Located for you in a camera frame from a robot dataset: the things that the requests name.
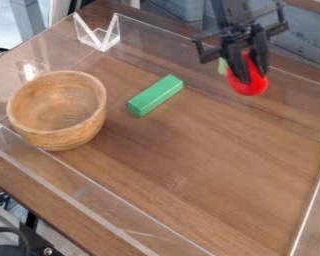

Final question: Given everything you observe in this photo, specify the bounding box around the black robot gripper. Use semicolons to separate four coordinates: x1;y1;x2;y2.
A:
192;1;288;84

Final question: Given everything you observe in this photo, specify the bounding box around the red plush strawberry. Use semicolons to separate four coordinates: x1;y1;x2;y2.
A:
217;52;268;96

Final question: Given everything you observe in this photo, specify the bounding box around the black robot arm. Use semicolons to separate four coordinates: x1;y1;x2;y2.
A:
192;0;288;84

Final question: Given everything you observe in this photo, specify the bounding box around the green rectangular block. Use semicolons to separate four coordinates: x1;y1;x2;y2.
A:
126;74;184;117

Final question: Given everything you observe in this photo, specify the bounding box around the wooden bowl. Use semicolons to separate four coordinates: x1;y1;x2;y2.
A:
6;70;108;151

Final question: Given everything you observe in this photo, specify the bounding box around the clear acrylic tray enclosure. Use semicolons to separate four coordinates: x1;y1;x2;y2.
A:
0;14;320;256

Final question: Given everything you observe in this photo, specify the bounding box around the black clamp and cable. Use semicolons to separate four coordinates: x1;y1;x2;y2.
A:
0;186;66;256

